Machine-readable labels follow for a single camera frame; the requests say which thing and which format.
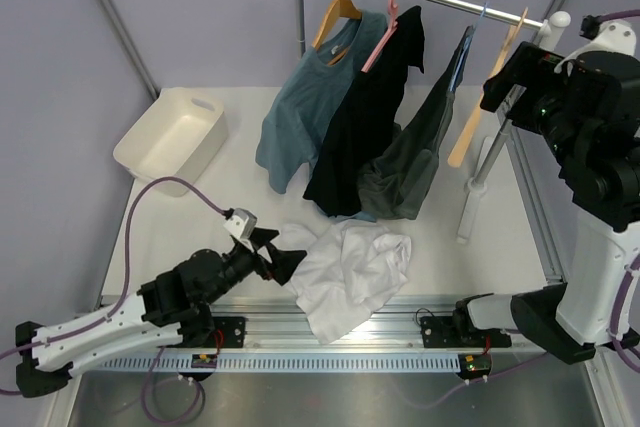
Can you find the white plastic bin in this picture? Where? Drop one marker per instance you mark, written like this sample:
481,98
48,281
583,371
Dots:
177,136

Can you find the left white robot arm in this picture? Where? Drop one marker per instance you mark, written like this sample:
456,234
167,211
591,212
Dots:
173,310

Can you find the wooden hanger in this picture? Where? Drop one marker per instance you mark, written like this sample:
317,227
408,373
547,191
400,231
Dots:
336,10

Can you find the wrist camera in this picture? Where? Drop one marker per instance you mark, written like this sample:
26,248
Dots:
607,32
239,224

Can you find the white t shirt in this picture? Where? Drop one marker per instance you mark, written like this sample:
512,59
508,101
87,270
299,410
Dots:
356,261

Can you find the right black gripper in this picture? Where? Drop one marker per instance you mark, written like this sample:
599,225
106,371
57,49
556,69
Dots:
530,67

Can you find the teal t shirt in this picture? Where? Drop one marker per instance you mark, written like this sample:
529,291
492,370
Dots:
293,131

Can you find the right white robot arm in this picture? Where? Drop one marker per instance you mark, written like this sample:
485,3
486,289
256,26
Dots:
586,108

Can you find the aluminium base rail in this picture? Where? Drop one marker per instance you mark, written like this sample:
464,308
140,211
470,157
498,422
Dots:
292,323

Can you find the slotted cable duct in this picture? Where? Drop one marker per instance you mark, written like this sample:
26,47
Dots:
173,362

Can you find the black t shirt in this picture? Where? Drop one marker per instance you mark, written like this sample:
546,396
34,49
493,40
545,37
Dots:
362,127

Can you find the blue plastic hanger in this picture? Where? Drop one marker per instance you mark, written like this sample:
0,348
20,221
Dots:
463,51

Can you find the metal clothes rack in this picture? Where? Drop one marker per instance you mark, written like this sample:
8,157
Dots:
547,34

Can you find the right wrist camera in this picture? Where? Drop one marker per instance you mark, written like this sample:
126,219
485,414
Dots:
607,32

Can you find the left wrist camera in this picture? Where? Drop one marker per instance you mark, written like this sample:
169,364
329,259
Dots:
239,224

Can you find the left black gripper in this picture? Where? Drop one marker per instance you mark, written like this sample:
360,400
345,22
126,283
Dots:
283,261

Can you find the dark grey t shirt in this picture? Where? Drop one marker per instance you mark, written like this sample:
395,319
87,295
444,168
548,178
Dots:
394,185

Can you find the beige plastic hanger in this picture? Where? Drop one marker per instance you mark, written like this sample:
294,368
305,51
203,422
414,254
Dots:
463,142

